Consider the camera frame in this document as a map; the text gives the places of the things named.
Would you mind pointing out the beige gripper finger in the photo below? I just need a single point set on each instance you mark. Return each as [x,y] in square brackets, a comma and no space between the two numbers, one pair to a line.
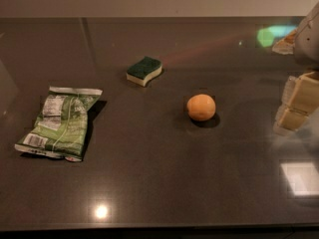
[287,120]
[301,94]

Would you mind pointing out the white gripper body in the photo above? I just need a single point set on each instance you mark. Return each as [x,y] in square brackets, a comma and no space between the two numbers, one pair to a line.
[308,42]

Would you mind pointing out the orange fruit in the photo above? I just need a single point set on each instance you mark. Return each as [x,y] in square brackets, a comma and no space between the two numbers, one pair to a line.
[201,107]

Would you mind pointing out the green jalapeno chip bag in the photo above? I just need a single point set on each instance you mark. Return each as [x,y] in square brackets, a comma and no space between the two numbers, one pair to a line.
[61,126]

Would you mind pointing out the green and yellow sponge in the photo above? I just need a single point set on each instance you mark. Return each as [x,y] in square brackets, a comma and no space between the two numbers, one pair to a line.
[144,71]

